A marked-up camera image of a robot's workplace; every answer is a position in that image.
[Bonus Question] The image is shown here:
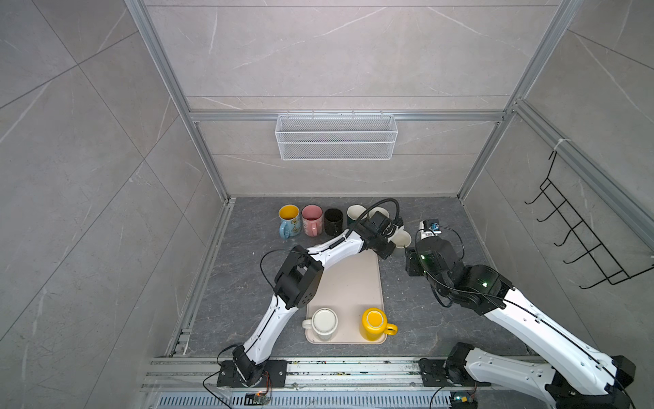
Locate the grey mug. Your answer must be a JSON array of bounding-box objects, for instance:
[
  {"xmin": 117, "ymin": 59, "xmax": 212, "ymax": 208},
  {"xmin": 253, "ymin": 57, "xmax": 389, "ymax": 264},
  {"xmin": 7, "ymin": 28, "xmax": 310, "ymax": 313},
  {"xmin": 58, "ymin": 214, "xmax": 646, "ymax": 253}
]
[{"xmin": 389, "ymin": 229, "xmax": 412, "ymax": 257}]

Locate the light green mug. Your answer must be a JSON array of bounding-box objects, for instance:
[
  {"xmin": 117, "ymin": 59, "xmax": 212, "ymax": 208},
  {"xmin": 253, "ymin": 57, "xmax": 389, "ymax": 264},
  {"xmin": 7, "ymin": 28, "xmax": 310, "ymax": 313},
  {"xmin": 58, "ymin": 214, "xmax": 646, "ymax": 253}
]
[{"xmin": 368, "ymin": 206, "xmax": 390, "ymax": 219}]

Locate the dark green mug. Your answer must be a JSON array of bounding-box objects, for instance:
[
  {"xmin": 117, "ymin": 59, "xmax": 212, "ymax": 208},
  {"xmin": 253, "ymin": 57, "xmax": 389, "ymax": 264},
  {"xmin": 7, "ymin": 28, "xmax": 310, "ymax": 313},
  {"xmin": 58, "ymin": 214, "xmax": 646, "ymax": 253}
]
[{"xmin": 346, "ymin": 204, "xmax": 366, "ymax": 227}]

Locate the black mug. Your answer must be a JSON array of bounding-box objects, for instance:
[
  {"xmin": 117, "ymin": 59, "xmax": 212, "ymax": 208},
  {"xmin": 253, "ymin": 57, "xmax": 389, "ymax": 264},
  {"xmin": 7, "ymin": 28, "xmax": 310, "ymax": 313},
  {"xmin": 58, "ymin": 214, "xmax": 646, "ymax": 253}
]
[{"xmin": 324, "ymin": 208, "xmax": 343, "ymax": 237}]

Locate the pink patterned mug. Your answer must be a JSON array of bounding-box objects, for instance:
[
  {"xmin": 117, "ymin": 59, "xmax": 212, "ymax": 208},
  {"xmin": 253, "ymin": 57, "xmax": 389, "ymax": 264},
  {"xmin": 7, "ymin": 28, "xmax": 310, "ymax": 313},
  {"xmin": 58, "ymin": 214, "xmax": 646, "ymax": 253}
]
[{"xmin": 301, "ymin": 204, "xmax": 324, "ymax": 237}]

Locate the white mug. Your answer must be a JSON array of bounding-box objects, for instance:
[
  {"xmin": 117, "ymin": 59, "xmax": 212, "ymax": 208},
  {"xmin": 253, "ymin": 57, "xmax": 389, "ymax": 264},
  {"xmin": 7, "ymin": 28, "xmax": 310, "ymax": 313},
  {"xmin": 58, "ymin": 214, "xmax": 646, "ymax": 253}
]
[{"xmin": 301, "ymin": 308, "xmax": 338, "ymax": 342}]

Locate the blue mug yellow inside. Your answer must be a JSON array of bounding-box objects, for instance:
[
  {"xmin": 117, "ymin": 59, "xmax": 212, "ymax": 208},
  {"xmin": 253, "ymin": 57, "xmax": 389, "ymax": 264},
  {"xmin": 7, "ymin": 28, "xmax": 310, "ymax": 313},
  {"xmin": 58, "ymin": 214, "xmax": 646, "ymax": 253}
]
[{"xmin": 279, "ymin": 204, "xmax": 302, "ymax": 240}]

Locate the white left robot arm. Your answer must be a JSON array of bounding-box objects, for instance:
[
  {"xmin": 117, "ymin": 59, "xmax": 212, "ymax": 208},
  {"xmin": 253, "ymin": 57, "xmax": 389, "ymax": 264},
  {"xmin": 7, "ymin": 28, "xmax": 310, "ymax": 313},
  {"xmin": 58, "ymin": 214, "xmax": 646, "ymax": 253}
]
[{"xmin": 233, "ymin": 198, "xmax": 404, "ymax": 386}]

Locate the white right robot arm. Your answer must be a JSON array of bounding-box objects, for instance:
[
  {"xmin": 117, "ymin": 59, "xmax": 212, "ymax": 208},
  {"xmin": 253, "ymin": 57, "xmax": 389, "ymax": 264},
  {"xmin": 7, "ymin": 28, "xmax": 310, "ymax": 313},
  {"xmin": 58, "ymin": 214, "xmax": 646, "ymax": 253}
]
[{"xmin": 408, "ymin": 231, "xmax": 635, "ymax": 408}]

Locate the beige tray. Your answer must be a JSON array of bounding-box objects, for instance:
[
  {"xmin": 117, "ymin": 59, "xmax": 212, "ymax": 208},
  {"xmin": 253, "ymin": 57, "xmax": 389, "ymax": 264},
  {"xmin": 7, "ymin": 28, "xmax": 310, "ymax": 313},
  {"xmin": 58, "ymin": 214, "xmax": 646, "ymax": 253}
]
[{"xmin": 305, "ymin": 250, "xmax": 385, "ymax": 345}]

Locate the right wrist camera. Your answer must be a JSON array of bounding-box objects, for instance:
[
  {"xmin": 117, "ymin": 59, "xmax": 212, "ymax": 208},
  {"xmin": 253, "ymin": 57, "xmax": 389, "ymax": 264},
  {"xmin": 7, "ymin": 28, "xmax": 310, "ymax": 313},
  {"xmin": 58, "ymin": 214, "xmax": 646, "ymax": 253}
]
[{"xmin": 418, "ymin": 219, "xmax": 442, "ymax": 240}]

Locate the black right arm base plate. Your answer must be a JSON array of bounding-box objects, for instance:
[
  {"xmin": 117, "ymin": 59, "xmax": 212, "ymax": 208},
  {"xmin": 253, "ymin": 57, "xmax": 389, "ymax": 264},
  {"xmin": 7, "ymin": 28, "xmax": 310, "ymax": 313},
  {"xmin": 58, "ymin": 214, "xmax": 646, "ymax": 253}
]
[{"xmin": 417, "ymin": 358, "xmax": 489, "ymax": 388}]

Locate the white wire mesh basket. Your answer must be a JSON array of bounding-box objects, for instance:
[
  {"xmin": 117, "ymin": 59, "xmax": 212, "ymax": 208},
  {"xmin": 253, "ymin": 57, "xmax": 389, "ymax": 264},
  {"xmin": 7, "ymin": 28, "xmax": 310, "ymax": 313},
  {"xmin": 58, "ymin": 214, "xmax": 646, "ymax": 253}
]
[{"xmin": 275, "ymin": 113, "xmax": 399, "ymax": 161}]

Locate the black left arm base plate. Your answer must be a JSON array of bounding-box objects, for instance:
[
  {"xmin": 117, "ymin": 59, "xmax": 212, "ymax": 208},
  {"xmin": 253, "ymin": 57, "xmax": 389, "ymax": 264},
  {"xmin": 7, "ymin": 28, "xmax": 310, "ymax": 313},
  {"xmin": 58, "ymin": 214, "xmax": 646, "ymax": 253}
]
[{"xmin": 216, "ymin": 360, "xmax": 288, "ymax": 388}]

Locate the black wire hook rack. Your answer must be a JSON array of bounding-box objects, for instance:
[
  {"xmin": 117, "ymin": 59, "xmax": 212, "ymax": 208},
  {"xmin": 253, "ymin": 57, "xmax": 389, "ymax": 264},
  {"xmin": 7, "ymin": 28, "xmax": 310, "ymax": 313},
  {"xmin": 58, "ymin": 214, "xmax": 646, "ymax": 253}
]
[{"xmin": 524, "ymin": 152, "xmax": 653, "ymax": 290}]

